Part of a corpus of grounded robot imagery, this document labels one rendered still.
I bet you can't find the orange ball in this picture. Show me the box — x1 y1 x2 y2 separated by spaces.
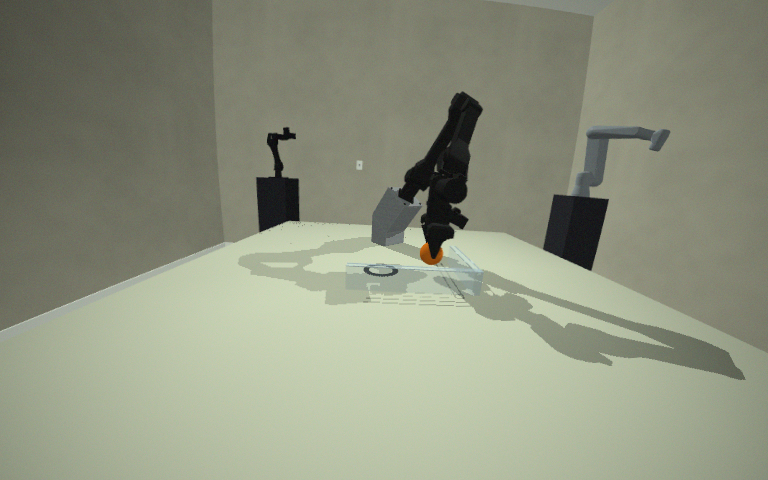
420 242 443 265

